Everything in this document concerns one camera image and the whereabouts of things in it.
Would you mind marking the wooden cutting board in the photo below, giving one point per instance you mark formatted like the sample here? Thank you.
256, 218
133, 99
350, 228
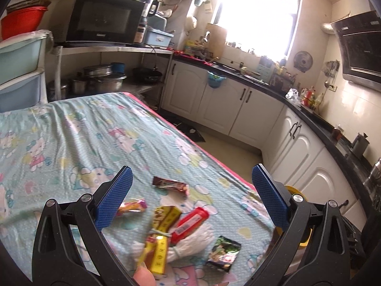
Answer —
217, 41

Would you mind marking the green black snack wrapper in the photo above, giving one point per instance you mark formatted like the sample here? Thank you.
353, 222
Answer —
223, 253

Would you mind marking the kitchen window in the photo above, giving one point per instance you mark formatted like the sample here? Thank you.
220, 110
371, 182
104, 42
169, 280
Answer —
256, 15

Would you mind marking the black microwave oven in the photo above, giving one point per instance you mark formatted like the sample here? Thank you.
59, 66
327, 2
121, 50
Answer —
98, 18

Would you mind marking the large steel pot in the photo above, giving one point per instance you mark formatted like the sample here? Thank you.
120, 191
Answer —
104, 80

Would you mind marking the person's left hand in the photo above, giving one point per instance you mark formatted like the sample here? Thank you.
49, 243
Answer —
144, 278

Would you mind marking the black wok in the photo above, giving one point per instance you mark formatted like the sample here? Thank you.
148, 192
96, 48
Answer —
147, 76

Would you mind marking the range hood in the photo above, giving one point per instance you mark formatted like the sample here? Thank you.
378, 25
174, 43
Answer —
360, 50

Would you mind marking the hanging kitchen utensils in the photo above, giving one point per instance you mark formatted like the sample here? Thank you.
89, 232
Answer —
332, 68

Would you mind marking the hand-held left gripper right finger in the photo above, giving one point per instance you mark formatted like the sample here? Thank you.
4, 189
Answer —
269, 196

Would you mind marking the steel kettle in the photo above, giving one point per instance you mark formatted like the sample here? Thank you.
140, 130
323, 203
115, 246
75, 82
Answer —
376, 175

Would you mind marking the blue wall holder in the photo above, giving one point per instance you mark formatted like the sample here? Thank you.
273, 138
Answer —
198, 0

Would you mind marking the white plastic bag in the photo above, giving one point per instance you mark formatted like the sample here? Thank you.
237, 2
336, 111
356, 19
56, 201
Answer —
293, 95

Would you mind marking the yellow snack packet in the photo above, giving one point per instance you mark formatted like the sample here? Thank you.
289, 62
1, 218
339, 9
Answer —
162, 250

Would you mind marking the red plastic basin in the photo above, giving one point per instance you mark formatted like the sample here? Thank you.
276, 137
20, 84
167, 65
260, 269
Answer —
20, 20

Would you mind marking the brown snack wrapper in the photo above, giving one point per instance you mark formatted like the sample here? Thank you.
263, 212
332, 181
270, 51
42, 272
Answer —
169, 183

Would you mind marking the blue hanging bin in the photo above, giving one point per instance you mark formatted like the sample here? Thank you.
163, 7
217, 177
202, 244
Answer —
216, 81

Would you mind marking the red sauce bottle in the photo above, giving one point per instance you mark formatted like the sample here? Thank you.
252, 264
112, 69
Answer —
311, 95

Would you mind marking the stainless steel shelf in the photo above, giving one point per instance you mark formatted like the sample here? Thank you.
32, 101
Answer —
113, 49

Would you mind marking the black kettle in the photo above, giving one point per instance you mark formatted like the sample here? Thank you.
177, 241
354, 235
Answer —
360, 147

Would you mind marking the blue enamel pot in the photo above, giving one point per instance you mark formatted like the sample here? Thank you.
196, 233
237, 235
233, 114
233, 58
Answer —
118, 67

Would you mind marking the black blender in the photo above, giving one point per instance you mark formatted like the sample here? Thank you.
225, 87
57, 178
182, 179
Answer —
148, 6

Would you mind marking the white kitchen cabinet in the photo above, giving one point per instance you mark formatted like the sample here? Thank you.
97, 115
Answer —
220, 107

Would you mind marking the yellow rimmed trash bin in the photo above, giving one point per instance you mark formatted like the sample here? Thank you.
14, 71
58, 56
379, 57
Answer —
306, 238

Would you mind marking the red snack packet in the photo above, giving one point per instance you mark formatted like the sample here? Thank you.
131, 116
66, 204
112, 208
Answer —
190, 222

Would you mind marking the round wall fan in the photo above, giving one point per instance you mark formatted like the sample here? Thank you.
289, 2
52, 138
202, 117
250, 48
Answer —
303, 61

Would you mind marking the orange pink snack wrapper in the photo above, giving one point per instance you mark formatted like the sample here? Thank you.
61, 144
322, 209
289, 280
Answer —
134, 206

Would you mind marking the printed blanket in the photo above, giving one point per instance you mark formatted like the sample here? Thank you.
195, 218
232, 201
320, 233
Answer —
89, 140

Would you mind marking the white hanging colander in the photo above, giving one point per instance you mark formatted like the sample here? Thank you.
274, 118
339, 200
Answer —
190, 23

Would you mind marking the teal drawer organizer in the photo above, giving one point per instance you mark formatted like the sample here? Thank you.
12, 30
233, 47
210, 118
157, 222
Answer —
264, 67

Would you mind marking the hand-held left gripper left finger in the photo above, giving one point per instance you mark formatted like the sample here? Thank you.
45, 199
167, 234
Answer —
114, 196

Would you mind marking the plastic drawer cabinet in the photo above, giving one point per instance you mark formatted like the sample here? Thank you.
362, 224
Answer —
20, 56

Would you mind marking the blue dish box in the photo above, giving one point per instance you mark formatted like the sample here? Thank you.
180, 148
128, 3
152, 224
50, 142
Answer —
159, 37

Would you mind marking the black floor mat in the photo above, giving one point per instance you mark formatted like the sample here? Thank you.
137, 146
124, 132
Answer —
193, 131

